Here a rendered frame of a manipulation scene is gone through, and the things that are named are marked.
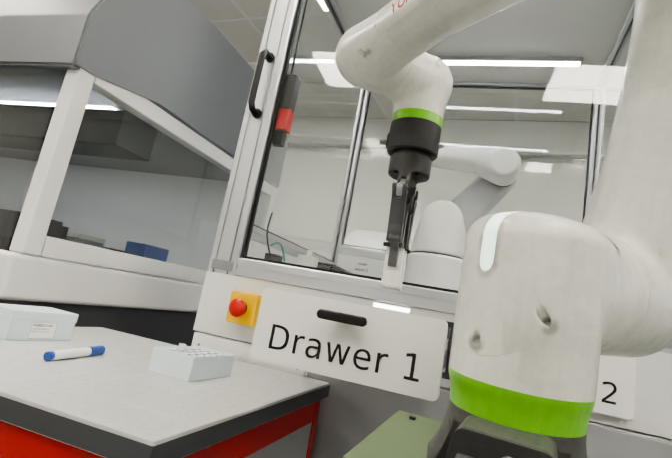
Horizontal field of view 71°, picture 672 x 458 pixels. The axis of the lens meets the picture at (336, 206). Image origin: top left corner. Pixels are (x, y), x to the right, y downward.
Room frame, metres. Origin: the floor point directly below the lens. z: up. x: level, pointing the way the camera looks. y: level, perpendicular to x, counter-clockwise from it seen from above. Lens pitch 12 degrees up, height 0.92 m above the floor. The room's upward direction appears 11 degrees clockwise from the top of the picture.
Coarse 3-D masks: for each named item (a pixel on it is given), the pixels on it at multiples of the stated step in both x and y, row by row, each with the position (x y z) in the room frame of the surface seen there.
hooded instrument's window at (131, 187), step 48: (0, 96) 1.15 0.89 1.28; (48, 96) 1.10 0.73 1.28; (96, 96) 1.18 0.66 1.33; (0, 144) 1.14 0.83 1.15; (96, 144) 1.22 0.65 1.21; (144, 144) 1.37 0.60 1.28; (0, 192) 1.12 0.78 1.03; (96, 192) 1.26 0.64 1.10; (144, 192) 1.42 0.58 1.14; (192, 192) 1.64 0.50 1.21; (0, 240) 1.10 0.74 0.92; (96, 240) 1.30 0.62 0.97; (144, 240) 1.47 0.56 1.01; (192, 240) 1.70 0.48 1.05
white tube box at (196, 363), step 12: (156, 348) 0.84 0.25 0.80; (168, 348) 0.87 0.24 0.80; (192, 348) 0.93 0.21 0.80; (204, 348) 0.94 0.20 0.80; (156, 360) 0.83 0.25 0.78; (168, 360) 0.82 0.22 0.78; (180, 360) 0.81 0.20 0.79; (192, 360) 0.81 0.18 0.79; (204, 360) 0.84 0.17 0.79; (216, 360) 0.87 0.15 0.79; (228, 360) 0.90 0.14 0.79; (156, 372) 0.83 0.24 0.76; (168, 372) 0.82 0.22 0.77; (180, 372) 0.81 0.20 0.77; (192, 372) 0.81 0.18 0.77; (204, 372) 0.84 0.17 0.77; (216, 372) 0.88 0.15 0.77; (228, 372) 0.91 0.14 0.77
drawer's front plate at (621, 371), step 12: (600, 360) 0.90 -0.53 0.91; (612, 360) 0.89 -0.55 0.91; (624, 360) 0.88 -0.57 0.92; (600, 372) 0.89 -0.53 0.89; (612, 372) 0.89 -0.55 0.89; (624, 372) 0.88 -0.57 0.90; (600, 384) 0.89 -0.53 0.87; (624, 384) 0.88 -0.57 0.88; (600, 396) 0.89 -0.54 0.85; (612, 396) 0.89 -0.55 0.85; (624, 396) 0.88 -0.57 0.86; (600, 408) 0.89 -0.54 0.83; (612, 408) 0.89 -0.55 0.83; (624, 408) 0.88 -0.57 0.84
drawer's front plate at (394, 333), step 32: (288, 320) 0.76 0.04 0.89; (320, 320) 0.74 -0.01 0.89; (384, 320) 0.71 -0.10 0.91; (416, 320) 0.69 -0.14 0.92; (256, 352) 0.77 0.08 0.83; (288, 352) 0.75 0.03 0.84; (320, 352) 0.74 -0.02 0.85; (352, 352) 0.72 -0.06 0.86; (384, 352) 0.70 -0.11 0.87; (416, 352) 0.69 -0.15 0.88; (384, 384) 0.70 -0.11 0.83; (416, 384) 0.69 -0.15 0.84
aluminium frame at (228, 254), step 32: (288, 0) 1.18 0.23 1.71; (288, 32) 1.17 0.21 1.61; (256, 64) 1.20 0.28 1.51; (256, 96) 1.19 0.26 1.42; (256, 128) 1.18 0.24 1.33; (256, 160) 1.18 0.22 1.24; (256, 192) 1.19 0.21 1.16; (224, 224) 1.20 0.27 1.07; (224, 256) 1.19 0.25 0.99; (320, 288) 1.10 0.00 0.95; (352, 288) 1.07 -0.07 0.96; (384, 288) 1.05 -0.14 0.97; (416, 288) 1.03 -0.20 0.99
